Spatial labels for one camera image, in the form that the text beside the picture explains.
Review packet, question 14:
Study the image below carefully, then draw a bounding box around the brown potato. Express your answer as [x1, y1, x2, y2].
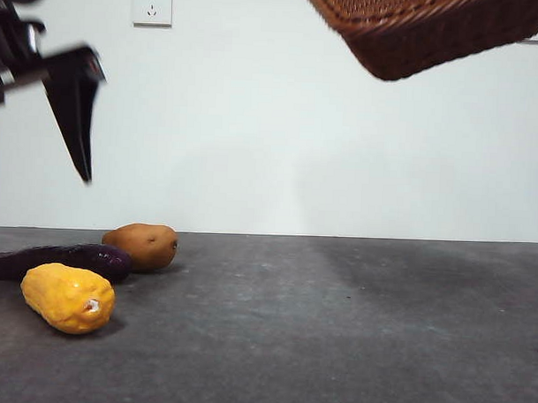
[101, 221, 180, 274]

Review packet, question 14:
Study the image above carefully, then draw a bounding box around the purple eggplant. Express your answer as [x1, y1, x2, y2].
[0, 240, 134, 286]

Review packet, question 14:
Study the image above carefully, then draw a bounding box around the yellow corn cob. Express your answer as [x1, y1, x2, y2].
[18, 261, 117, 337]

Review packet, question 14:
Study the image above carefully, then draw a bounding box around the brown wicker basket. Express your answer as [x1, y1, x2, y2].
[297, 0, 538, 87]

